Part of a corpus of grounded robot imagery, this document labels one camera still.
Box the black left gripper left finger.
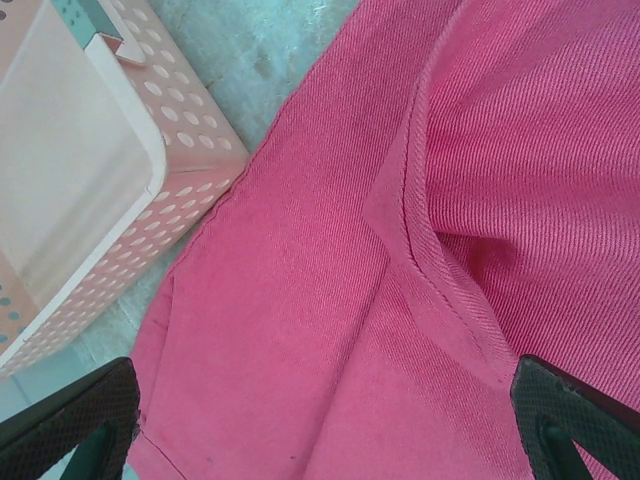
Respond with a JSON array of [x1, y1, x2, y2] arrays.
[[0, 356, 142, 480]]

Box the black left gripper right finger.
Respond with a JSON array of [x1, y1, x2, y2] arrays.
[[510, 353, 640, 480]]

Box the pink long pants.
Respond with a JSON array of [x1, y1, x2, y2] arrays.
[[121, 0, 640, 480]]

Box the pink perforated plastic basket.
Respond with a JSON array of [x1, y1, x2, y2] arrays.
[[0, 0, 250, 385]]

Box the teal perforated plastic basket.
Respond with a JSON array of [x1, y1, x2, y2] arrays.
[[0, 0, 124, 54]]

